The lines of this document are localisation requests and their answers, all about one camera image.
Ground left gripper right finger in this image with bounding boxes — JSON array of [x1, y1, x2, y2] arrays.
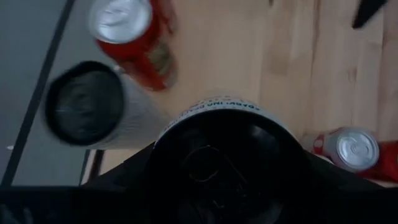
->
[[304, 151, 385, 191]]

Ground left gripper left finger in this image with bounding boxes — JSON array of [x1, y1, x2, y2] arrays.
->
[[83, 142, 158, 188]]

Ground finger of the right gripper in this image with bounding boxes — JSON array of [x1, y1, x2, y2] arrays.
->
[[351, 0, 390, 30]]

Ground silver Diet Coke can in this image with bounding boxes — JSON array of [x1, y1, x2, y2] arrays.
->
[[299, 126, 381, 174]]

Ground red Coke Zero can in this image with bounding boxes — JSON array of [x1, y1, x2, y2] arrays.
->
[[371, 139, 398, 185]]

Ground slim silver can black top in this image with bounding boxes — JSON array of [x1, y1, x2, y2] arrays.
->
[[145, 95, 315, 224], [41, 60, 170, 151]]

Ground red Coca-Cola can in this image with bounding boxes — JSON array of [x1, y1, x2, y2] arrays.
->
[[88, 0, 180, 93]]

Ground wooden shelf black metal legs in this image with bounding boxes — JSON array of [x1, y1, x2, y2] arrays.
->
[[79, 0, 317, 187]]

